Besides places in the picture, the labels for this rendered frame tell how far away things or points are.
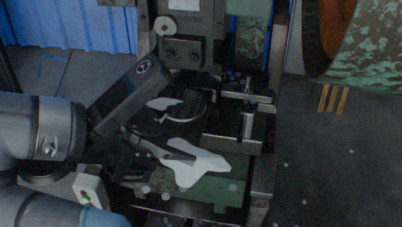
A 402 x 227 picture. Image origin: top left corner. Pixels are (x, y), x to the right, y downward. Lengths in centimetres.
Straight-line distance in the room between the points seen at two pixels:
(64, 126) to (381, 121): 204
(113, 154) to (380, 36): 37
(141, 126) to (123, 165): 5
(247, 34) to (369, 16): 71
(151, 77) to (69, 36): 231
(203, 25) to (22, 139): 54
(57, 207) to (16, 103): 12
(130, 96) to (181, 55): 46
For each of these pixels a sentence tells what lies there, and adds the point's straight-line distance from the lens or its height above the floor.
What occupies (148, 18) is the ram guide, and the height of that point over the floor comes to 103.
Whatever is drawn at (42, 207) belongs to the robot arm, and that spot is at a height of 112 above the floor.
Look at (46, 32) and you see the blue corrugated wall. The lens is 279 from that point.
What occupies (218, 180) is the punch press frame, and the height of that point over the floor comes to 63.
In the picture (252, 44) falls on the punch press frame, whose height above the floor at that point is 80.
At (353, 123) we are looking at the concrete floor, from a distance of 216.
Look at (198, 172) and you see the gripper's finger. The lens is 44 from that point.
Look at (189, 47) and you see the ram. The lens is 82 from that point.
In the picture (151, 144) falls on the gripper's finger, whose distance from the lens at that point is 41.
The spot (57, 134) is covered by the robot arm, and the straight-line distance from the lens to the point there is 39.
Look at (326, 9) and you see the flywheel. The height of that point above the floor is 103.
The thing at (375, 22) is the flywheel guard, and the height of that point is 122.
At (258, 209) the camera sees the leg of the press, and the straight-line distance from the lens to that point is 93.
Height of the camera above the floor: 140
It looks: 44 degrees down
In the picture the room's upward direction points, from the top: straight up
